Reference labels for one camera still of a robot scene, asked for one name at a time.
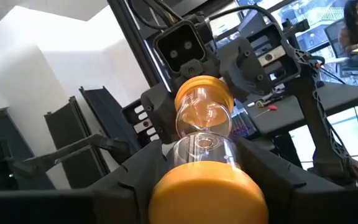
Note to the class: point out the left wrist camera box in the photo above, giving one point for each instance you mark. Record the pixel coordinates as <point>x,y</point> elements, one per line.
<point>180,46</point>

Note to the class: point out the dark grey work desk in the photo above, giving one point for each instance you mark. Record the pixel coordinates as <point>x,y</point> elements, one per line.
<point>322,102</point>

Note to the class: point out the backlit keyboard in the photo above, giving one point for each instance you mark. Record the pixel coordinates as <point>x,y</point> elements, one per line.
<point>242,124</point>

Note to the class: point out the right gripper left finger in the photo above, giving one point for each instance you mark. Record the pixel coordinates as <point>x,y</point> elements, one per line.
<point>126,196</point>

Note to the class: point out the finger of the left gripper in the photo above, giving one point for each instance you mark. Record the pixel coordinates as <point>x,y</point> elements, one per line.
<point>244,71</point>
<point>162,109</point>

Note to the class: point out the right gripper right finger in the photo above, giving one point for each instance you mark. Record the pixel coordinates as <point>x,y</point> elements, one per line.
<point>297,199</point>

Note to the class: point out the person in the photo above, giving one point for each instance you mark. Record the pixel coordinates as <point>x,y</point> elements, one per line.
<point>357,28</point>

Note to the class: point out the orange-capped sand hourglass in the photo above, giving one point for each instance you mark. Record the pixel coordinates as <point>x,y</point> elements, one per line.
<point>207,193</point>

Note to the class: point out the black ribbed panel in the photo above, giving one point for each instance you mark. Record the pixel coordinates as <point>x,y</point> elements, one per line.
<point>70,140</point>
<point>110,115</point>

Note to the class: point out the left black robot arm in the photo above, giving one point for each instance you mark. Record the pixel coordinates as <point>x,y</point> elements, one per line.
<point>309,102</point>

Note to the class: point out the black office chair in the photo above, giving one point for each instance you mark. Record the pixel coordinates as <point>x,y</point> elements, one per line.
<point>332,37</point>

